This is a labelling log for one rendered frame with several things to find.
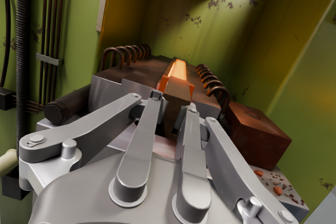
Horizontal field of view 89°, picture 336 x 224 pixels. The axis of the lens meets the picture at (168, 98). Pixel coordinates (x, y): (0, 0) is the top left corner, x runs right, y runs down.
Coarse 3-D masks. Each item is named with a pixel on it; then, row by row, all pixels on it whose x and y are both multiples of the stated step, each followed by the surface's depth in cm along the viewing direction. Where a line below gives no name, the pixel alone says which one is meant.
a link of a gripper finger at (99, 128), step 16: (128, 96) 15; (96, 112) 11; (112, 112) 12; (128, 112) 14; (64, 128) 9; (80, 128) 9; (96, 128) 10; (112, 128) 12; (32, 144) 7; (48, 144) 8; (80, 144) 9; (96, 144) 10; (32, 160) 7
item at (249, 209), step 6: (252, 198) 8; (240, 204) 9; (246, 204) 8; (252, 204) 8; (258, 204) 8; (234, 210) 8; (240, 210) 8; (246, 210) 8; (252, 210) 8; (258, 210) 8; (240, 216) 8; (246, 216) 8; (252, 216) 8; (246, 222) 8; (252, 222) 8; (258, 222) 8
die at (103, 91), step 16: (144, 64) 39; (160, 64) 45; (96, 80) 26; (112, 80) 26; (128, 80) 25; (144, 80) 27; (160, 80) 26; (192, 80) 38; (96, 96) 27; (112, 96) 26; (144, 96) 26; (192, 96) 27; (208, 96) 30; (208, 112) 26
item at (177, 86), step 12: (180, 60) 52; (180, 72) 33; (168, 84) 18; (180, 84) 20; (192, 84) 24; (168, 96) 15; (180, 96) 16; (168, 108) 16; (168, 120) 16; (156, 132) 17; (168, 132) 17
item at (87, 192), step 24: (96, 168) 7; (168, 168) 8; (48, 192) 6; (72, 192) 6; (96, 192) 6; (144, 192) 7; (168, 192) 7; (216, 192) 8; (48, 216) 5; (72, 216) 5; (96, 216) 6; (120, 216) 6; (144, 216) 6; (168, 216) 6; (216, 216) 7
